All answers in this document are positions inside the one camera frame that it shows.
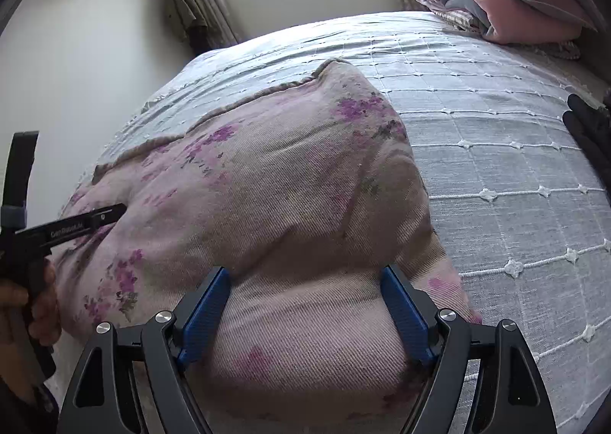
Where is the hanging brown coat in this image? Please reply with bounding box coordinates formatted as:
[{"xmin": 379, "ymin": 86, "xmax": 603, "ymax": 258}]
[{"xmin": 169, "ymin": 0, "xmax": 211, "ymax": 56}]

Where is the person's left hand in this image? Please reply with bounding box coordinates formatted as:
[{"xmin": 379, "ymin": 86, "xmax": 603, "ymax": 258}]
[{"xmin": 1, "ymin": 258, "xmax": 61, "ymax": 404}]

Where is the pink floral padded coat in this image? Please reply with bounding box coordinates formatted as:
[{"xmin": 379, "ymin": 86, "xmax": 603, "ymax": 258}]
[{"xmin": 53, "ymin": 60, "xmax": 476, "ymax": 425}]

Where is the black folded jacket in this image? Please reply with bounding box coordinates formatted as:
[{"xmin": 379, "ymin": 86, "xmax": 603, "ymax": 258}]
[{"xmin": 563, "ymin": 91, "xmax": 611, "ymax": 191}]

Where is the pink folded quilt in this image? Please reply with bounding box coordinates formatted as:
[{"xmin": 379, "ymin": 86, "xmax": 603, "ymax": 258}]
[{"xmin": 415, "ymin": 0, "xmax": 582, "ymax": 44}]

